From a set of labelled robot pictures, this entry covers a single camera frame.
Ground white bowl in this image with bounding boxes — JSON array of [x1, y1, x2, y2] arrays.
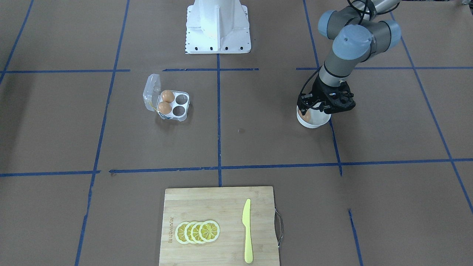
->
[[296, 106, 331, 129]]

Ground yellow plastic knife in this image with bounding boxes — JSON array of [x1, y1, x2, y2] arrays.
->
[[242, 198, 253, 264]]

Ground brown egg in box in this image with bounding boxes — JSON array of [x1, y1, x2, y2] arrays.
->
[[161, 90, 175, 103], [157, 101, 173, 115]]

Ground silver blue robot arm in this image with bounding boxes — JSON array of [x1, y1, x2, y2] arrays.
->
[[297, 0, 401, 117]]

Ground brown egg from bowl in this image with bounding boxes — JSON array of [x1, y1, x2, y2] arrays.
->
[[298, 110, 311, 123]]

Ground lemon slice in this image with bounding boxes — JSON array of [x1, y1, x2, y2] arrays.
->
[[174, 222, 188, 245], [189, 222, 204, 244], [200, 220, 220, 243], [184, 221, 196, 244]]

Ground clear plastic egg box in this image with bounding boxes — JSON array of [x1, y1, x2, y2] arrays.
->
[[143, 74, 190, 122]]

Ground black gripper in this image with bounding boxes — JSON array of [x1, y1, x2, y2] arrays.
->
[[297, 79, 356, 115]]

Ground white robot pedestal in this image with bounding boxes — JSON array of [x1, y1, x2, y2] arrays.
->
[[185, 0, 252, 54]]

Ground bamboo cutting board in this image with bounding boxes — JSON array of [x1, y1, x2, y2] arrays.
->
[[159, 186, 280, 266]]

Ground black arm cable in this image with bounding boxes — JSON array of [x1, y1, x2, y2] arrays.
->
[[300, 66, 322, 100]]

